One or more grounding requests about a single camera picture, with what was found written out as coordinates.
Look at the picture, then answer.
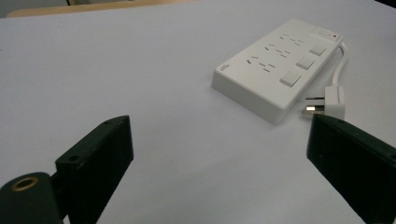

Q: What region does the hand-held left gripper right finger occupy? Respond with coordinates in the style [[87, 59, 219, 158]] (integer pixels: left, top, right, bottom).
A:
[[305, 113, 396, 224]]

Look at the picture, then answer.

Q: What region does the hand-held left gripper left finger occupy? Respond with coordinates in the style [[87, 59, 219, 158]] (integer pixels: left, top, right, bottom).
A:
[[54, 115, 134, 224]]

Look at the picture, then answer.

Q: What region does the white power plug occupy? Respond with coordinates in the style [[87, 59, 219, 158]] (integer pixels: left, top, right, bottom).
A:
[[301, 85, 347, 121]]

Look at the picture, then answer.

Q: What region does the white power strip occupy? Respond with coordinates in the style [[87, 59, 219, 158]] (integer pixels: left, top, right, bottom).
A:
[[211, 18, 345, 126]]

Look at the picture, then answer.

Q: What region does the light wooden table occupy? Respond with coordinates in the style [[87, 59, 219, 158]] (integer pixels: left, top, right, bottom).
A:
[[6, 0, 200, 19]]

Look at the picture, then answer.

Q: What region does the white power cable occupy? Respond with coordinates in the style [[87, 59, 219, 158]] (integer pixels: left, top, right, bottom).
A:
[[331, 41, 349, 87]]

